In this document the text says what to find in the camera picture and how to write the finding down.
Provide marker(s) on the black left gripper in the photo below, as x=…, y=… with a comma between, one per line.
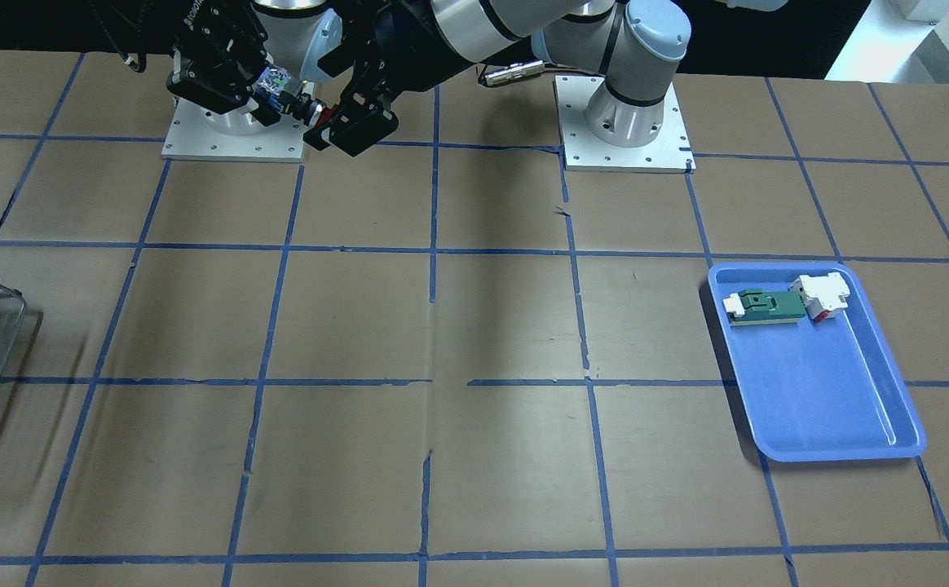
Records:
x=403, y=34

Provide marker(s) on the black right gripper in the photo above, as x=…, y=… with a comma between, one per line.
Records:
x=215, y=42

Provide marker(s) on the red push button switch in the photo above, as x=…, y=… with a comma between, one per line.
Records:
x=277, y=82

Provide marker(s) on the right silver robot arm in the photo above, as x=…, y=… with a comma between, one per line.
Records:
x=138, y=29

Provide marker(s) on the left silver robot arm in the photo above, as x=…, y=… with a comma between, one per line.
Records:
x=636, y=46

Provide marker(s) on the green circuit board module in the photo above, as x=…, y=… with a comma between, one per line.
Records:
x=758, y=306

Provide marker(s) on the white circuit breaker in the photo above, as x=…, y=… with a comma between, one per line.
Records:
x=822, y=296

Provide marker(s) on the blue plastic tray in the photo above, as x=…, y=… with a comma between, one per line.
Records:
x=816, y=391

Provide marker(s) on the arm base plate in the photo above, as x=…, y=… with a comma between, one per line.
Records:
x=200, y=134
x=601, y=134

